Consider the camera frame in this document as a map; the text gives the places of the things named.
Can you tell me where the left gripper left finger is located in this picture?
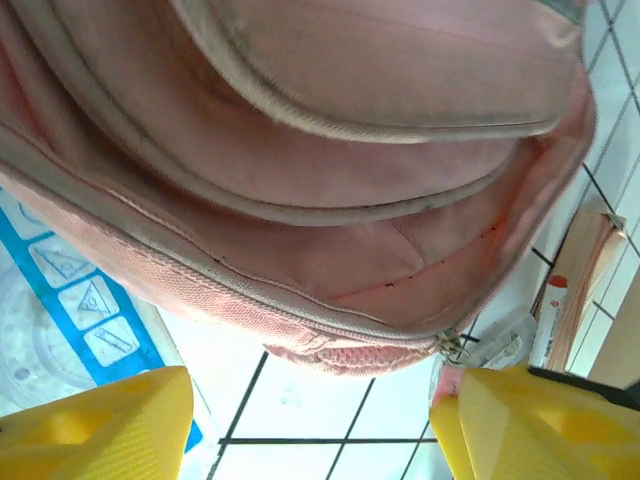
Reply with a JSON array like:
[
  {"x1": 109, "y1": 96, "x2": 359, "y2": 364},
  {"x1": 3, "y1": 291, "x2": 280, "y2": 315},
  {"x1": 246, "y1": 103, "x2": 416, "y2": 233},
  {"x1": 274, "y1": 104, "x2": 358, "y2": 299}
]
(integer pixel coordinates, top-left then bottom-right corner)
[{"x1": 0, "y1": 365, "x2": 195, "y2": 480}]

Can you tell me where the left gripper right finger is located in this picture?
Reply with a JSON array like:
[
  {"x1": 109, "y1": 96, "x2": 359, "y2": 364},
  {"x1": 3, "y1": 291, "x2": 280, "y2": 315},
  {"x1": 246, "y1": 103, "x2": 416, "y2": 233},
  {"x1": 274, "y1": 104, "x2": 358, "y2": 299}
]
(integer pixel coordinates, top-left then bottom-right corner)
[{"x1": 429, "y1": 363, "x2": 640, "y2": 480}]

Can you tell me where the white red-capped glue stick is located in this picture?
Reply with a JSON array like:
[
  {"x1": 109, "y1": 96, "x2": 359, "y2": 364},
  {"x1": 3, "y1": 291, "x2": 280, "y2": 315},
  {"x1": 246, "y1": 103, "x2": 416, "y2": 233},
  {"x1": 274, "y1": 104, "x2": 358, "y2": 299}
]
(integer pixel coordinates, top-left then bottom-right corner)
[{"x1": 537, "y1": 274, "x2": 571, "y2": 371}]

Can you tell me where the blue white ruler set pack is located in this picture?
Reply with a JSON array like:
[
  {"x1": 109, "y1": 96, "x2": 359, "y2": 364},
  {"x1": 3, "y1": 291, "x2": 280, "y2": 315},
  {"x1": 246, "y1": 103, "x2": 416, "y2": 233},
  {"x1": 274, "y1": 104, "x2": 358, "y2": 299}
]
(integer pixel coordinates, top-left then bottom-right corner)
[{"x1": 0, "y1": 187, "x2": 206, "y2": 451}]

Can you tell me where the pink school backpack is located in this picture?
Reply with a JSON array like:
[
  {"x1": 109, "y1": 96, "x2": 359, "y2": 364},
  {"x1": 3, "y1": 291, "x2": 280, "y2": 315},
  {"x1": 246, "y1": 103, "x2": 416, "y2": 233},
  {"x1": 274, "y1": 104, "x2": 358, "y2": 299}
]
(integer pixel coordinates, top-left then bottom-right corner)
[{"x1": 0, "y1": 0, "x2": 599, "y2": 401}]

